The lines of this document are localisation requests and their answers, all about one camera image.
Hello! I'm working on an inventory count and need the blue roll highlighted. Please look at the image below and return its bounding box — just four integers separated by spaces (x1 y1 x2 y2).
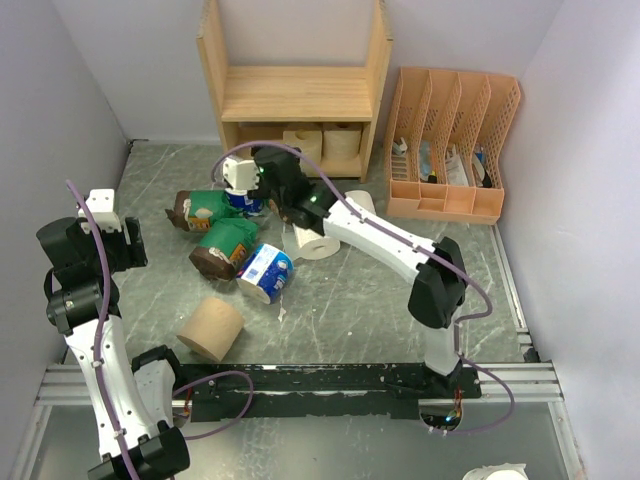
236 243 294 305
225 188 263 217

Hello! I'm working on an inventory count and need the tan toilet roll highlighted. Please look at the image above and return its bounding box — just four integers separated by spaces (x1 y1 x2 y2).
176 297 245 363
283 127 323 164

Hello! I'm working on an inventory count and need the beige toilet roll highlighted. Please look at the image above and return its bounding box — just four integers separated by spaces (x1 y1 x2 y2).
322 122 362 161

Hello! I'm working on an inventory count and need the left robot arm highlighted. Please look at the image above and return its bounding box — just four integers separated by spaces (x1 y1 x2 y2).
36 213 190 479

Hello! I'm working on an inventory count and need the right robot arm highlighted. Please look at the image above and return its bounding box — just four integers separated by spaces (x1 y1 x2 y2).
251 141 468 398

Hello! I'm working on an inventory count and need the wooden two-tier shelf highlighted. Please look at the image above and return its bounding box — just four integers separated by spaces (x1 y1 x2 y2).
196 1 393 181

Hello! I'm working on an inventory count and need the green brown roll upper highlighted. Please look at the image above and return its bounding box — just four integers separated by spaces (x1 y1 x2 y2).
165 190 239 232

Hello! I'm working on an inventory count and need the green brown roll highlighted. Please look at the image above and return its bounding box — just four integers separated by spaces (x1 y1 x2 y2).
165 190 239 232
189 218 259 281

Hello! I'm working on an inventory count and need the white toilet roll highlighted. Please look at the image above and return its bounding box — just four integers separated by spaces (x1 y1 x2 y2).
289 226 341 261
345 190 376 215

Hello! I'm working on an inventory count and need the white toilet roll right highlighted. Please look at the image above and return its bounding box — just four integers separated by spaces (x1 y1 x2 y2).
345 190 376 215

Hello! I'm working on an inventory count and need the green brown roll lower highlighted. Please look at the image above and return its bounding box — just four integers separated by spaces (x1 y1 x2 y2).
189 218 259 281

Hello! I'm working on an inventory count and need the blue wrapped roll lying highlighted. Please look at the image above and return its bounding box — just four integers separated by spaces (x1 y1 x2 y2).
236 243 294 305

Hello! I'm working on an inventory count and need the tan toilet roll front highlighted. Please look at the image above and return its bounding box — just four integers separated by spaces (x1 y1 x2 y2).
176 297 245 363

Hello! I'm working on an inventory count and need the orange plastic file organizer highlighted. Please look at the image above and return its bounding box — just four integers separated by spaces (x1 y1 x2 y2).
383 67 521 225

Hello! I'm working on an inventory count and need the white roll bottom edge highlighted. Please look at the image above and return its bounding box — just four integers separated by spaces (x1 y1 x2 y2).
462 463 528 480

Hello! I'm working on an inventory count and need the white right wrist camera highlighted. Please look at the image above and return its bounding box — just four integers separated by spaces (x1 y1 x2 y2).
222 155 259 191

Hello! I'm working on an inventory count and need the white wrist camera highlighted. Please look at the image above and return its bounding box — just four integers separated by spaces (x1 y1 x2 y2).
222 155 259 191
85 189 123 234

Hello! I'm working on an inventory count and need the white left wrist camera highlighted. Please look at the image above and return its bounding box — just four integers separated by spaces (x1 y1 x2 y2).
85 189 123 234

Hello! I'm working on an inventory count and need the black mounting base plate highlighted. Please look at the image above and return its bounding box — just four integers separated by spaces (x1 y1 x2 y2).
178 363 481 422

